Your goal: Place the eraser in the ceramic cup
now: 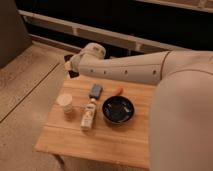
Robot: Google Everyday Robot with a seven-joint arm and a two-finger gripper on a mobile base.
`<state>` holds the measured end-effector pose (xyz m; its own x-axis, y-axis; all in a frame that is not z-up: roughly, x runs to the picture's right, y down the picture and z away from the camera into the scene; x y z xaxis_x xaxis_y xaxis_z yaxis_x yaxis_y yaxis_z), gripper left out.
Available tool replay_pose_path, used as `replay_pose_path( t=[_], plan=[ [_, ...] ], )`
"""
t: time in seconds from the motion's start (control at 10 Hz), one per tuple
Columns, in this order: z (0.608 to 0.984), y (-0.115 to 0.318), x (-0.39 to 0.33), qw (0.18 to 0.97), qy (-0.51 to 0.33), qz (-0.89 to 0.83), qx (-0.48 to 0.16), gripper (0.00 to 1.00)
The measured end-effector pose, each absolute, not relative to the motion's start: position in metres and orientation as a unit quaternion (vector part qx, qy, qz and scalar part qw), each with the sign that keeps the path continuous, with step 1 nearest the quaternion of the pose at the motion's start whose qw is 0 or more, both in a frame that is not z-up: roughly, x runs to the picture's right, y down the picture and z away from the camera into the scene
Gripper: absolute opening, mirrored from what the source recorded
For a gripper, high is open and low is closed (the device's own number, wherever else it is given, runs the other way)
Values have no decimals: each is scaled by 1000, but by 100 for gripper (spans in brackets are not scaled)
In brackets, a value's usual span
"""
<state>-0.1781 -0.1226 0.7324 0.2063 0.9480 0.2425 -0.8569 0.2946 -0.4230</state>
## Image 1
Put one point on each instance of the dark blue bowl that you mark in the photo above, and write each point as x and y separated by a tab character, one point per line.
118	109

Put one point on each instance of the wooden table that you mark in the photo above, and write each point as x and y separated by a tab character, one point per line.
125	144

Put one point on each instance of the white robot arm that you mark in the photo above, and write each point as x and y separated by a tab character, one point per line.
181	112

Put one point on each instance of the white plastic bottle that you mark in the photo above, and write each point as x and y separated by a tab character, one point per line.
89	115

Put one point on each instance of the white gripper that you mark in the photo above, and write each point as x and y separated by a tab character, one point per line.
72	64

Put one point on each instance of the orange carrot toy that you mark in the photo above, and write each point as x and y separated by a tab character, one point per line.
118	91

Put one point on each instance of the blue grey eraser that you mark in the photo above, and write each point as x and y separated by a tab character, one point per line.
95	91

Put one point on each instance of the white shelf rail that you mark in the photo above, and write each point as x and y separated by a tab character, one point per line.
96	34

